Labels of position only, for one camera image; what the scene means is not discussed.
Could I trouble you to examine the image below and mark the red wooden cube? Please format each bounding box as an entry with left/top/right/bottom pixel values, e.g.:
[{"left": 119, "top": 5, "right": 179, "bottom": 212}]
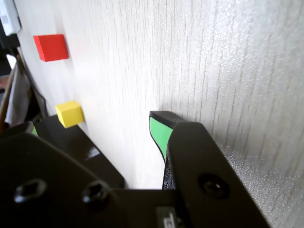
[{"left": 33, "top": 34, "right": 69, "bottom": 62}]

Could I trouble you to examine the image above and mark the white cloth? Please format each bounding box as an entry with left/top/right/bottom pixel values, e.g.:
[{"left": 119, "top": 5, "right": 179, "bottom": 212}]
[{"left": 4, "top": 64, "right": 33, "bottom": 125}]

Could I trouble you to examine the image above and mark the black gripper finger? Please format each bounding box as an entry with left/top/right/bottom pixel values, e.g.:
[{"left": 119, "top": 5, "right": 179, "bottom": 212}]
[
  {"left": 148, "top": 110, "right": 271, "bottom": 228},
  {"left": 0, "top": 120, "right": 133, "bottom": 228}
]

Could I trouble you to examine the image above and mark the white flat object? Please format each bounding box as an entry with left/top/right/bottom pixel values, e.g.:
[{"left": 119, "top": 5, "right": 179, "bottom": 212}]
[{"left": 0, "top": 0, "right": 22, "bottom": 36}]

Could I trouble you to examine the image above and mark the yellow wooden cube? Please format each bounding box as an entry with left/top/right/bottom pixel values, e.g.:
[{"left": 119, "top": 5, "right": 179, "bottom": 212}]
[{"left": 55, "top": 100, "right": 84, "bottom": 129}]

